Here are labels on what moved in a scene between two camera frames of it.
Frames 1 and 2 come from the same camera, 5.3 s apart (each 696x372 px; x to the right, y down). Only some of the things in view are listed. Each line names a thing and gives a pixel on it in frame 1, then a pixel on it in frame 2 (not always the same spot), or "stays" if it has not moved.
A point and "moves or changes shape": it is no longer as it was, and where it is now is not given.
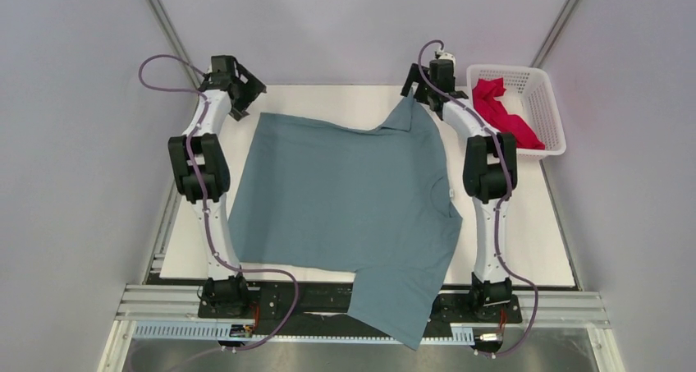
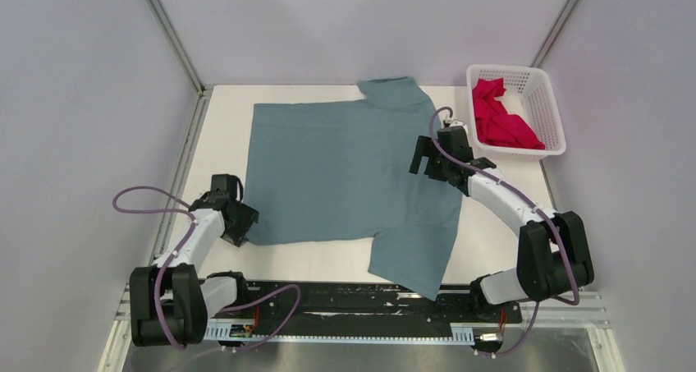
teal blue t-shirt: (312, 195) moves or changes shape
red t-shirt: (494, 116) stays
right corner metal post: (560, 23) stays
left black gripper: (254, 88) -> (249, 216)
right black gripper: (414, 75) -> (426, 147)
